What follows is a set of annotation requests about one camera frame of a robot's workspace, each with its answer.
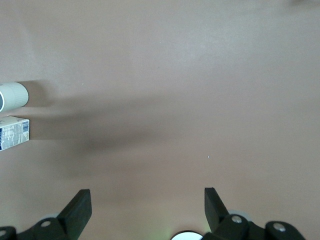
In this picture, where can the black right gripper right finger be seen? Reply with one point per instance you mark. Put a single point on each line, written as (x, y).
(216, 215)

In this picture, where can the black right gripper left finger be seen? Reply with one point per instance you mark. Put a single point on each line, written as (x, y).
(75, 215)

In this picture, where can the blue white milk carton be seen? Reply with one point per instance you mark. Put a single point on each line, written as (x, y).
(15, 132)

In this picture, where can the white cup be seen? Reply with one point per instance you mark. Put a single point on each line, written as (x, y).
(15, 97)

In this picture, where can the brown table cover mat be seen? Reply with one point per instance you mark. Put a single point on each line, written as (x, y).
(175, 87)

